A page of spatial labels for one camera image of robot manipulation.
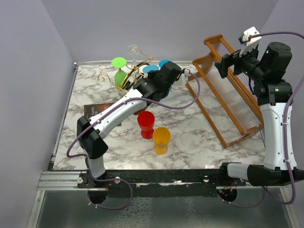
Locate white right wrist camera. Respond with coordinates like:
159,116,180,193
238,27,261,57

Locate wooden ribbed glass divider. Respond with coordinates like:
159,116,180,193
192,34,264,148

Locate green plastic goblet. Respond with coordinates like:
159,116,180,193
111,57,127,88

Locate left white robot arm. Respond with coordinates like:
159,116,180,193
77,61,189,188

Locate red plastic goblet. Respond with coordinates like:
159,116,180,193
137,111,155,139

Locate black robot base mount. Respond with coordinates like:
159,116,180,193
77,169,245,198

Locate gold wire wine glass rack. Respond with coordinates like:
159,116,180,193
97,49,170,93

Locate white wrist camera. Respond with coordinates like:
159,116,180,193
238,27,261,57
175,69,190,86

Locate clear wine glass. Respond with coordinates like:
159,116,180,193
127,45,140,68

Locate yellow plastic goblet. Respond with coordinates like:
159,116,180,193
152,127,171,155

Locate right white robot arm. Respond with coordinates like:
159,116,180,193
215,42,304,186

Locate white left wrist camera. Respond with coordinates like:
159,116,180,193
175,69,190,86

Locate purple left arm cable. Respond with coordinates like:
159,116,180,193
66,71,202,210

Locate blue plastic goblet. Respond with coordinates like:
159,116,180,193
142,65,160,76
158,59,173,92

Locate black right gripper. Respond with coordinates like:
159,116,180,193
215,42,267,82

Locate dark book three days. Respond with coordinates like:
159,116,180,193
84,103,113,120

